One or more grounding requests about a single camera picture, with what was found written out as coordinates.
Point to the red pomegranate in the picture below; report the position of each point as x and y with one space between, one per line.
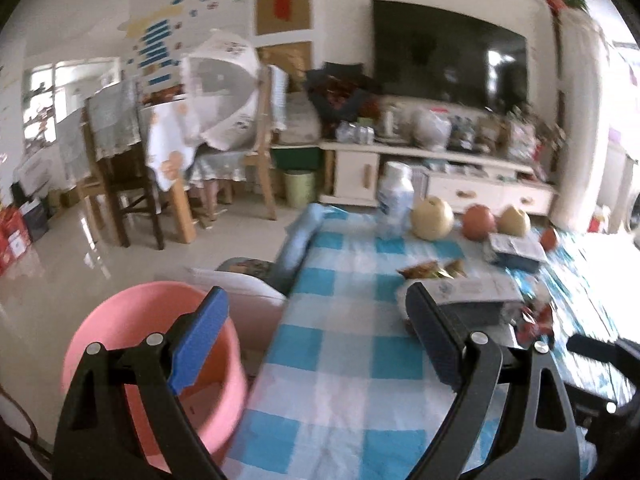
478 222

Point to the pack of water bottles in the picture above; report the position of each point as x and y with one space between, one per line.
355 132

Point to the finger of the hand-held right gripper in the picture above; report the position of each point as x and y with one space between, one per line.
595 347

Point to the white standing air conditioner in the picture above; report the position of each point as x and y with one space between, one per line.
580 110

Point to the dark bag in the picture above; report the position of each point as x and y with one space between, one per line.
340 90

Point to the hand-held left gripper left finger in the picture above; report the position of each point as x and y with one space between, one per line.
200 330

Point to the blue wall stickers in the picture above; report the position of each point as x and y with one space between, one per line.
157 50

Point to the yellow snack wrapper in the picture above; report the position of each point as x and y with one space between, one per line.
430 270

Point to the white television cabinet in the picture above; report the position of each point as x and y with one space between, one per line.
475 190

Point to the white cushion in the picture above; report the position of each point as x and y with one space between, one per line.
240 285

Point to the white mesh food cover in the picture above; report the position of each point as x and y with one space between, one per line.
220 85

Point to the dark wooden chair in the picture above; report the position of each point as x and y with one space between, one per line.
125 180

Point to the small orange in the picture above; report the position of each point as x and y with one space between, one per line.
549 239

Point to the white plastic bottle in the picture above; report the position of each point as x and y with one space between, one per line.
396 200

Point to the black television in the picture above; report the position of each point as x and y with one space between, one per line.
450 50

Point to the green waste bin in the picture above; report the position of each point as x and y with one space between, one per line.
299 189

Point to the light wooden chair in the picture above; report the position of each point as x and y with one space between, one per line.
265 160

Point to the yellow pear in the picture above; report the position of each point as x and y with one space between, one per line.
514 220
432 217

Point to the grey white sack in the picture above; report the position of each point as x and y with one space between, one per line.
297 120

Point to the red cardboard boxes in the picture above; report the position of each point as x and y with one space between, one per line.
12 240

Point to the blue white checkered tablecloth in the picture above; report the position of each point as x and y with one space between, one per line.
350 360

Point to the grey plastic bag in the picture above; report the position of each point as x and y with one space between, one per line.
430 127

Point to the white box with line drawing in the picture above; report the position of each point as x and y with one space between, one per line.
515 250

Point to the red snack wrapper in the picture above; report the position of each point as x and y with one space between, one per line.
537 320

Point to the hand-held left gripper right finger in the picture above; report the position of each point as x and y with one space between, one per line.
435 340

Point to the white box with grey side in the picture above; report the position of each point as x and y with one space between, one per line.
470 295

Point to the pink plastic bucket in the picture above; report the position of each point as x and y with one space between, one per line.
120 310

